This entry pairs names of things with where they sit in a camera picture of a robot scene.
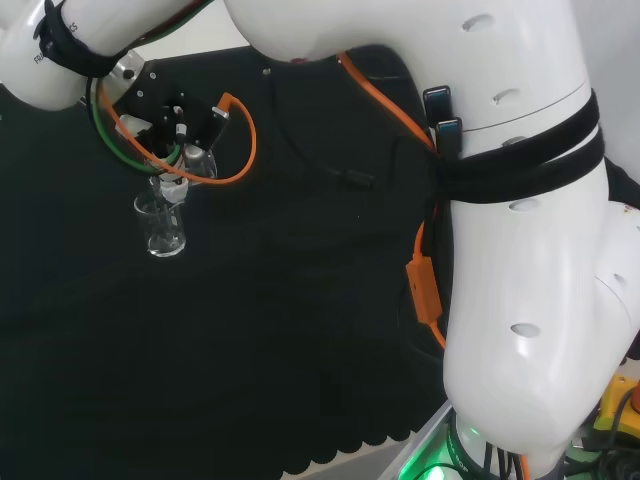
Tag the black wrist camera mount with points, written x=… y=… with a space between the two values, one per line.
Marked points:
x=200 y=122

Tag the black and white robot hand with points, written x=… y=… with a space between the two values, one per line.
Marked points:
x=175 y=189

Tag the black plug with blue inside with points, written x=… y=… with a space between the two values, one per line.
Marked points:
x=447 y=132
x=437 y=100

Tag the yellow stop button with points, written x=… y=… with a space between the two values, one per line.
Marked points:
x=617 y=400

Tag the black bench cloth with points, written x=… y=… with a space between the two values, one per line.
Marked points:
x=200 y=325

